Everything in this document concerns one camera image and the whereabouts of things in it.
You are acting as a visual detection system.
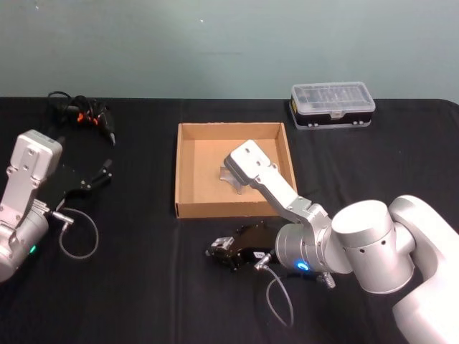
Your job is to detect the clear plastic case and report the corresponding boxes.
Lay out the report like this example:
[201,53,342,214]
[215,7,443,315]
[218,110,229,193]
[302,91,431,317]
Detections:
[288,81,377,130]

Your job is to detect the gripper thin dark cable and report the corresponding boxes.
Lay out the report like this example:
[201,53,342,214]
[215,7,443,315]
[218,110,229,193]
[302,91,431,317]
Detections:
[52,206,100,261]
[253,252,295,328]

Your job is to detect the black table cloth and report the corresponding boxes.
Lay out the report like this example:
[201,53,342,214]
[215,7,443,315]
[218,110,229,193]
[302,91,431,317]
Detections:
[0,95,459,344]

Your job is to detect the right gripper thin dark cable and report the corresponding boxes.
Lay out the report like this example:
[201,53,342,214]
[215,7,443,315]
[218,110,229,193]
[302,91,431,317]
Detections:
[253,252,295,328]

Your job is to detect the shallow brown cardboard tray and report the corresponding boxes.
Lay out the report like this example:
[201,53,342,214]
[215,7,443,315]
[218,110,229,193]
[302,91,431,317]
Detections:
[174,122,298,219]

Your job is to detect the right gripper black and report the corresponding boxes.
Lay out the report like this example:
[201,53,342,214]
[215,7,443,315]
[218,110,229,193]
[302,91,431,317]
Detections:
[205,221,285,274]

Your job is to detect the black corded tool orange parts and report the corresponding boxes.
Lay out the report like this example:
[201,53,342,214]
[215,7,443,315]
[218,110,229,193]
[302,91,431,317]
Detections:
[47,90,118,147]

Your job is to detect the left gripper thin dark cable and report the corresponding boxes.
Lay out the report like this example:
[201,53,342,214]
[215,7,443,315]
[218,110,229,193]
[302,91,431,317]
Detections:
[52,206,100,261]

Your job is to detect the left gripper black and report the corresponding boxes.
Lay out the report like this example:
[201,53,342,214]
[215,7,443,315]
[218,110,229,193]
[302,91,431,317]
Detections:
[37,159,113,210]

